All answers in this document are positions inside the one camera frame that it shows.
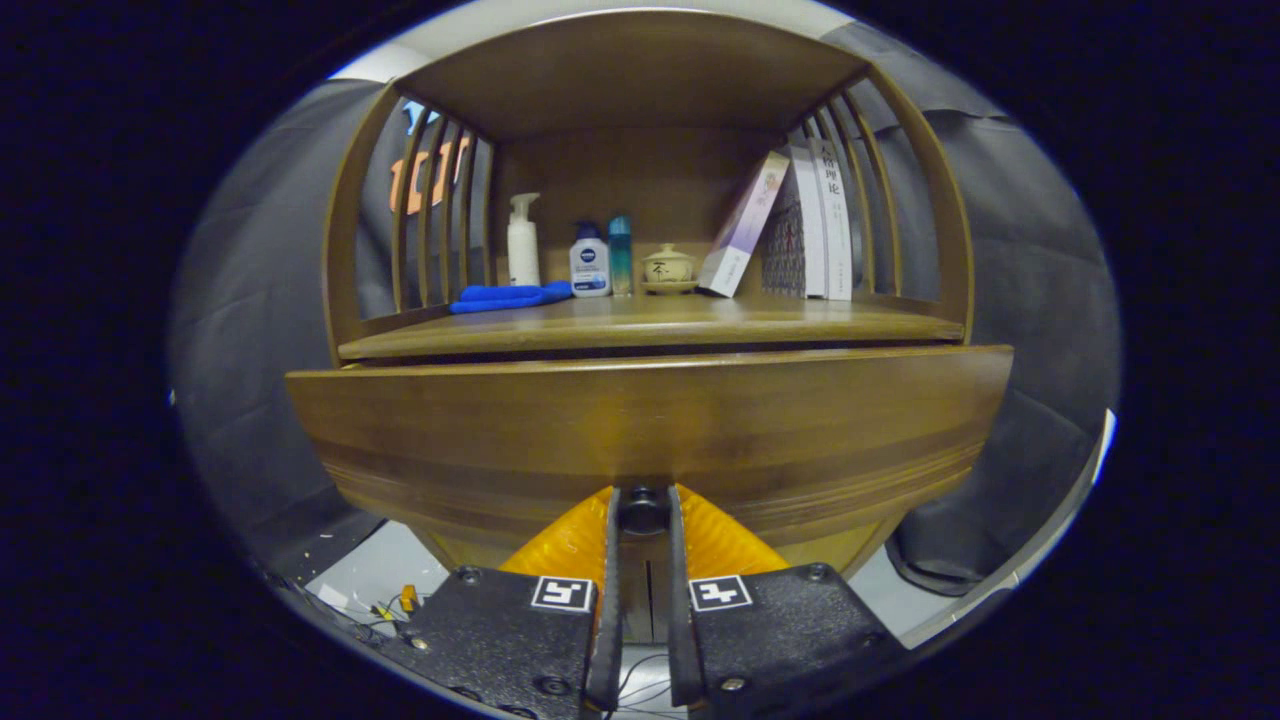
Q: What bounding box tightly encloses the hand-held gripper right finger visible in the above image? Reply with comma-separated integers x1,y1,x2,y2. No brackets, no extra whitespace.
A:
665,485,911,717

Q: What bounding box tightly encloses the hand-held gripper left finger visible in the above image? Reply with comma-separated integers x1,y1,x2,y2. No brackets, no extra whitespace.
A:
385,485,626,719

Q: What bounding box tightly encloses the wooden drawer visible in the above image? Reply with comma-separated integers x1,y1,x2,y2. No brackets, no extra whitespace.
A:
285,345,1014,576

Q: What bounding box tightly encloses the wooden countertop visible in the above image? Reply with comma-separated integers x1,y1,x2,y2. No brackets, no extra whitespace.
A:
338,293,966,363

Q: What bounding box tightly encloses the wooden cabinet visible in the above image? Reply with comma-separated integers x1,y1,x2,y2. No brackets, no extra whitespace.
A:
320,10,976,646

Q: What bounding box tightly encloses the blue folded cloth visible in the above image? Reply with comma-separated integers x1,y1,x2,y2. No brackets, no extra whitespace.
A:
449,281,574,315

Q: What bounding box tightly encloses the white lotion bottle blue cap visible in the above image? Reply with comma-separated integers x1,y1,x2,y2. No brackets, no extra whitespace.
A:
570,222,612,298

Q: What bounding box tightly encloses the cream lidded tea cup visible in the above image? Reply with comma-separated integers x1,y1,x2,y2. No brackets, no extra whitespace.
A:
641,244,699,295

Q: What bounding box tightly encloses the dark patterned book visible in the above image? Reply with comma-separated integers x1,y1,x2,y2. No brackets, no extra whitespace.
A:
760,175,807,298

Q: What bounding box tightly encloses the white pump bottle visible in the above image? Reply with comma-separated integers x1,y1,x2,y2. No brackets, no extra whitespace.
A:
507,193,542,288

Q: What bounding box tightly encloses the teal slim bottle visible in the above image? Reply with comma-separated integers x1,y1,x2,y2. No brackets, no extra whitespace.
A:
609,216,633,297

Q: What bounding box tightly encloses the white book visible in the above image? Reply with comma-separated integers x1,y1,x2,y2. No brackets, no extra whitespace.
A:
790,145,829,299
815,138,854,301

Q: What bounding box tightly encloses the purple cover book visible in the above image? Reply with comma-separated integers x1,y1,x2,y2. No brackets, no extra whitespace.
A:
697,150,791,299

